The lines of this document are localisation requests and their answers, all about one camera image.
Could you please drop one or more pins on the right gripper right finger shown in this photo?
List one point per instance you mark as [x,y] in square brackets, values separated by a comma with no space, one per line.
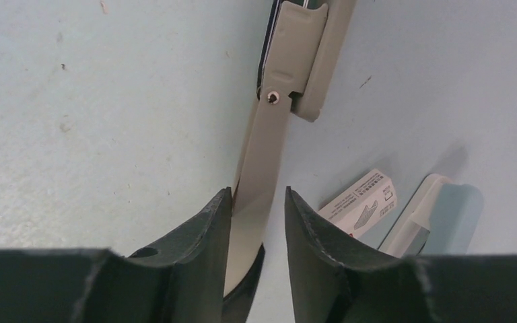
[337,278]

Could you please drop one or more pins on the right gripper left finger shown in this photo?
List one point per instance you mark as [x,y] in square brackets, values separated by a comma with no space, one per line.
[177,278]

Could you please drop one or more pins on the light blue stapler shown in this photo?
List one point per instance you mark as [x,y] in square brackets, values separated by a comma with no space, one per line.
[440,219]

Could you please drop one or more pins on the beige black long stapler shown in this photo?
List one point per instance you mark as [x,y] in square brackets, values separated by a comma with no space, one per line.
[300,50]

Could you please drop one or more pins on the closed white staple box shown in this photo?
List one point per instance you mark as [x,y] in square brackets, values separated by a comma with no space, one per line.
[362,205]

